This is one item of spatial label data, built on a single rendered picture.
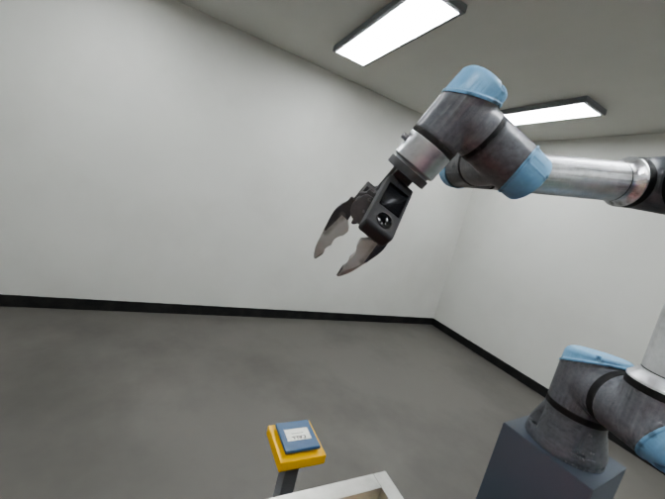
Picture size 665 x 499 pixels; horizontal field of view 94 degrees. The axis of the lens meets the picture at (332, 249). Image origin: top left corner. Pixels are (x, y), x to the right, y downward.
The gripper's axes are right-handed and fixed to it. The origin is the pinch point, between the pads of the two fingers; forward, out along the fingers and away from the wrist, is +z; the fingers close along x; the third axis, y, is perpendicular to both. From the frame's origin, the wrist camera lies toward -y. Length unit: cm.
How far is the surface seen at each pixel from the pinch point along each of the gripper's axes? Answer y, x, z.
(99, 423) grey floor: 70, 31, 203
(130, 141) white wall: 229, 184, 123
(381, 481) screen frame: 3, -45, 38
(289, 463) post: 4, -26, 52
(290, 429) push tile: 13, -24, 52
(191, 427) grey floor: 86, -15, 185
